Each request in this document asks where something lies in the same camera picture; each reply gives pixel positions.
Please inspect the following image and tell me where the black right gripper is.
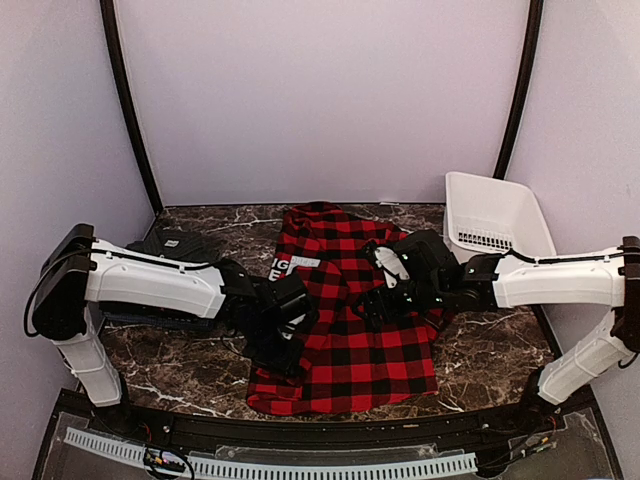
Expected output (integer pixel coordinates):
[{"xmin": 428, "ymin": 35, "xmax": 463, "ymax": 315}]
[{"xmin": 351, "ymin": 277, "xmax": 448, "ymax": 326}]

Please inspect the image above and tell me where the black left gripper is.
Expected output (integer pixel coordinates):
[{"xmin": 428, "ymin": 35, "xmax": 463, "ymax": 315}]
[{"xmin": 242, "ymin": 312, "xmax": 306, "ymax": 378}]

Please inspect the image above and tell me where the red black plaid shirt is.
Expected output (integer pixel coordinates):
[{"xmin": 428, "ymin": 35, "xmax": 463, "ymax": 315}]
[{"xmin": 246, "ymin": 202, "xmax": 452, "ymax": 416}]

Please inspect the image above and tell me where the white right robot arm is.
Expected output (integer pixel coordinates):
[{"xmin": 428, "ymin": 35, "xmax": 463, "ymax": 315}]
[{"xmin": 353, "ymin": 230, "xmax": 639, "ymax": 434}]

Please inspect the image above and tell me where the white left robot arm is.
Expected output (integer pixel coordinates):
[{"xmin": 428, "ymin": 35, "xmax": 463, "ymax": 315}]
[{"xmin": 23, "ymin": 223, "xmax": 318, "ymax": 436}]

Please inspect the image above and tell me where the white plastic basket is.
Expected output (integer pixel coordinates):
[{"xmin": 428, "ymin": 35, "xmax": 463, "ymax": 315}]
[{"xmin": 443, "ymin": 172, "xmax": 556, "ymax": 263}]

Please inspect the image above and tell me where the black pinstripe folded shirt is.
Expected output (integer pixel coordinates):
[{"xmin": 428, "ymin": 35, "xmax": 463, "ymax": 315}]
[{"xmin": 101, "ymin": 229, "xmax": 220, "ymax": 318}]

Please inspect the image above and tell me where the blue checked folded shirt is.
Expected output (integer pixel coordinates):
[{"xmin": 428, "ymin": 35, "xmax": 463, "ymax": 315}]
[{"xmin": 103, "ymin": 312, "xmax": 215, "ymax": 331}]

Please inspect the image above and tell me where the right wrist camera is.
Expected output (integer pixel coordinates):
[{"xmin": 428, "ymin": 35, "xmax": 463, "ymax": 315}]
[{"xmin": 360, "ymin": 229, "xmax": 462, "ymax": 289}]

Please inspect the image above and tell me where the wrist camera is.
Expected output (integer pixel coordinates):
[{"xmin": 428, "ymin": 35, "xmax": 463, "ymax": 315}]
[
  {"xmin": 257, "ymin": 272, "xmax": 317, "ymax": 340},
  {"xmin": 360, "ymin": 229, "xmax": 462, "ymax": 289}
]

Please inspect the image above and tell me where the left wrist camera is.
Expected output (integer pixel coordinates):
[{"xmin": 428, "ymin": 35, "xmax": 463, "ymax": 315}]
[{"xmin": 257, "ymin": 272, "xmax": 317, "ymax": 340}]

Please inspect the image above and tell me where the black front rail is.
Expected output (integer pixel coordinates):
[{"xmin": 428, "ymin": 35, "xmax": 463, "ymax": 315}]
[{"xmin": 89, "ymin": 389, "xmax": 561, "ymax": 454}]

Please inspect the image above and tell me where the white slotted cable duct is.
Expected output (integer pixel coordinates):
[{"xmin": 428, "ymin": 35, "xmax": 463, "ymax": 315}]
[{"xmin": 64, "ymin": 427, "xmax": 478, "ymax": 479}]

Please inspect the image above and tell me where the black corner frame post right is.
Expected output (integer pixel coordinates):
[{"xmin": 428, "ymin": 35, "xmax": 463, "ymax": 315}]
[{"xmin": 493, "ymin": 0, "xmax": 544, "ymax": 180}]

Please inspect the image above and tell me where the black corner frame post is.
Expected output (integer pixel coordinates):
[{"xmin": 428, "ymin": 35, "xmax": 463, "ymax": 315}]
[
  {"xmin": 493, "ymin": 0, "xmax": 544, "ymax": 180},
  {"xmin": 99, "ymin": 0, "xmax": 164, "ymax": 215}
]

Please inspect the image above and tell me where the black corner frame post left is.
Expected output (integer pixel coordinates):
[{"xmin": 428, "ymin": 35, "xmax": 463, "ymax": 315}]
[{"xmin": 99, "ymin": 0, "xmax": 164, "ymax": 215}]

